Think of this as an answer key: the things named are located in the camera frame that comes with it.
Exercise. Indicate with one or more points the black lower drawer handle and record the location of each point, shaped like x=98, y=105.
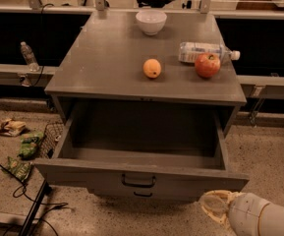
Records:
x=148, y=195

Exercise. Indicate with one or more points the small upright water bottle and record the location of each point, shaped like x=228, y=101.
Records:
x=29, y=57

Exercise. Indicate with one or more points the black drawer handle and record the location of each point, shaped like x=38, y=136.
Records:
x=146, y=183
x=148, y=195

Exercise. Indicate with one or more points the green chip bag lower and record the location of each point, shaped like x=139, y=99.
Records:
x=20, y=170

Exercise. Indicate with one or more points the black wire basket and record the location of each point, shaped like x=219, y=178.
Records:
x=52, y=135

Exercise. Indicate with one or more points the orange fruit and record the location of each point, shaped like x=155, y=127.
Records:
x=151, y=68

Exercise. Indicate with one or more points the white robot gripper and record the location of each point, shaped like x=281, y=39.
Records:
x=245, y=213

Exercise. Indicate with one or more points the grey metal drawer cabinet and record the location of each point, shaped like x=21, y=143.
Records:
x=106, y=63

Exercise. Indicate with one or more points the clear plastic water bottle lying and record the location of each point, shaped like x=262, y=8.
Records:
x=189, y=51

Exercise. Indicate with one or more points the white ceramic bowl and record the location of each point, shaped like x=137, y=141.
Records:
x=151, y=22

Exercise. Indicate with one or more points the red apple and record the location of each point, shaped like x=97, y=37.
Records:
x=207, y=65

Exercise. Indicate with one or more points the open grey top drawer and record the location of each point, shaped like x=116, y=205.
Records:
x=182, y=145

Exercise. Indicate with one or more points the black stand leg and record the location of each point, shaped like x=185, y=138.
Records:
x=36, y=203

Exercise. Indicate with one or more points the green chip bag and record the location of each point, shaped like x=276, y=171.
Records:
x=20, y=170
x=30, y=143

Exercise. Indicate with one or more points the green chip bag upper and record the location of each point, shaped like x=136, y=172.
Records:
x=30, y=143

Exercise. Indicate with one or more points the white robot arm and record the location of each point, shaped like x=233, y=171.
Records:
x=271, y=222

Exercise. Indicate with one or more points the brown snack wrapper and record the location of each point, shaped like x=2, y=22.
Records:
x=11, y=128

